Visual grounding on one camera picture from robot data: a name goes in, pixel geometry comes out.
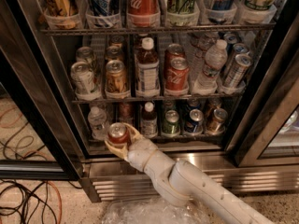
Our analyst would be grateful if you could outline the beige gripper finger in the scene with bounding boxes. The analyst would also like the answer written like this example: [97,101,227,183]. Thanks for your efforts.
[125,123,144,146]
[105,141,128,161]

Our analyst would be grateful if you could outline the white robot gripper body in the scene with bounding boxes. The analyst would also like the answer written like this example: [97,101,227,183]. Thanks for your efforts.
[127,139,163,173]

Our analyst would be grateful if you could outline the red coke can bottom shelf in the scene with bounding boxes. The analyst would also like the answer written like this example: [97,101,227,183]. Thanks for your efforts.
[107,122,130,148]

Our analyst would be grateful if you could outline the red coke can shelf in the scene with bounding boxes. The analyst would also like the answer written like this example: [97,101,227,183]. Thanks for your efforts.
[107,122,130,148]
[128,0,157,27]

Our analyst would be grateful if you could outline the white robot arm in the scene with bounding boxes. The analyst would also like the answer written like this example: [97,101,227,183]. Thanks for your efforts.
[105,122,274,224]

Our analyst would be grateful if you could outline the brown tea bottle bottom shelf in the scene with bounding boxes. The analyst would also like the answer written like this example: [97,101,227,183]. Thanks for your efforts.
[141,102,158,138]

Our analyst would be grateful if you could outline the brown tea bottle shelf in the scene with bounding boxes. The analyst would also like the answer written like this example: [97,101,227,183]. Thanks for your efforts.
[135,37,160,97]
[141,102,158,138]

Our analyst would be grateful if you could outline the red can bottom shelf rear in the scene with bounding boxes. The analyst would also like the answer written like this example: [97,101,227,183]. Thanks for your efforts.
[119,103,134,124]

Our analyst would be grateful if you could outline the green soda can bottom shelf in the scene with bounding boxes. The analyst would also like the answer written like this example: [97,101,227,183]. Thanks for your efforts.
[162,110,180,137]

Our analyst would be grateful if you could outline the clear water bottle bottom shelf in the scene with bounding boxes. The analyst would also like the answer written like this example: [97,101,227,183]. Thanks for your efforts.
[88,106,108,140]

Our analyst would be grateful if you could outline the clear water bottle shelf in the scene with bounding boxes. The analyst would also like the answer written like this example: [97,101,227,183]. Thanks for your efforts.
[192,39,228,95]
[88,106,108,140]

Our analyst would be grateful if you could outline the gold can middle shelf front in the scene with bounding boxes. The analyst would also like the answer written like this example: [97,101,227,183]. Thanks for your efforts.
[105,60,129,99]

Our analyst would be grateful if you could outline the brown tea bottle middle shelf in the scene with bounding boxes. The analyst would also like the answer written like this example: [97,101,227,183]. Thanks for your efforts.
[135,37,160,97]

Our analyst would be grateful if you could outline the blue pepsi can bottom shelf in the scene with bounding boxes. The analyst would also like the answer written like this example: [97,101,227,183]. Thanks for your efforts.
[184,109,204,135]

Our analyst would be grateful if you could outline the silver can middle shelf front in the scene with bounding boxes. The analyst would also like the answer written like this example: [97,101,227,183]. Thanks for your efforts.
[71,62,101,101]

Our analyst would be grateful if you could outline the silver can shelf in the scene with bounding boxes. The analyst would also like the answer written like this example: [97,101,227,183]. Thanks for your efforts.
[76,47,96,71]
[71,62,101,101]

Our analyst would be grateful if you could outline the gold brown can bottom shelf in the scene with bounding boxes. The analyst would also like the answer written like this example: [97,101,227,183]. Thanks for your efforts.
[206,108,228,135]

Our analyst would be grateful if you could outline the red coke can middle front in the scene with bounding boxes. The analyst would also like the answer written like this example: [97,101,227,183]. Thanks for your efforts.
[165,57,189,96]

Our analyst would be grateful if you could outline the red coke can middle rear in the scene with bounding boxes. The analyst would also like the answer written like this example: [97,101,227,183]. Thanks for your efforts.
[164,43,185,66]

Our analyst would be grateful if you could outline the stainless steel fridge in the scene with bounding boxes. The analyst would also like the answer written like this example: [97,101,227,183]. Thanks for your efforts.
[0,0,299,203]

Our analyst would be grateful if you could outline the silver can middle shelf rear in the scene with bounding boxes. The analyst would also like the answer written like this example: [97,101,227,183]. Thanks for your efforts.
[76,47,96,71]

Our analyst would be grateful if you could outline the clear water bottle middle shelf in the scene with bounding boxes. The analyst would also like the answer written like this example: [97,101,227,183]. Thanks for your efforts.
[192,39,228,95]

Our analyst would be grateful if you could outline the red coke can top shelf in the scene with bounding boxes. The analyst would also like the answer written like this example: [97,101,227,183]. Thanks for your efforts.
[128,0,157,27]

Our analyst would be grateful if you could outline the silver slim can middle front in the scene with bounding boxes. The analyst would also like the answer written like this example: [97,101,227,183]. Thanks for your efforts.
[223,54,252,88]

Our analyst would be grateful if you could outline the silver slim can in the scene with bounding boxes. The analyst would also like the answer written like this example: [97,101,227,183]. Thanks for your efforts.
[223,54,252,88]
[222,43,249,77]

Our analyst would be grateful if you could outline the clear plastic bag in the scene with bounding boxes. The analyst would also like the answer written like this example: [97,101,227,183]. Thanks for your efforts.
[101,197,210,224]

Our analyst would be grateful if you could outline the black and orange floor cables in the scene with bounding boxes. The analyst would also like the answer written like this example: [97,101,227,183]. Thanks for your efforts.
[0,179,82,224]

